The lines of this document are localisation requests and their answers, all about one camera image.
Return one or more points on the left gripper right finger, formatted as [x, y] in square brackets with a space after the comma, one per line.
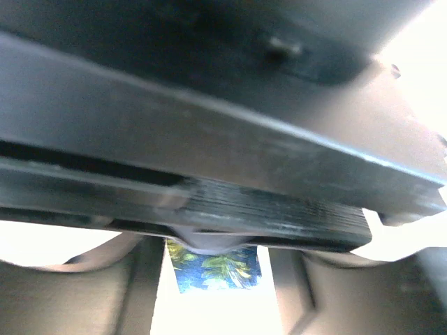
[403, 297]

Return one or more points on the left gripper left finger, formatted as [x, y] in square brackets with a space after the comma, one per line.
[112, 290]

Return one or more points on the blue yellow floral tie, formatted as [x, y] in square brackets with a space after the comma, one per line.
[235, 270]

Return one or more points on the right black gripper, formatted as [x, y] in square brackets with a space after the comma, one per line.
[219, 123]

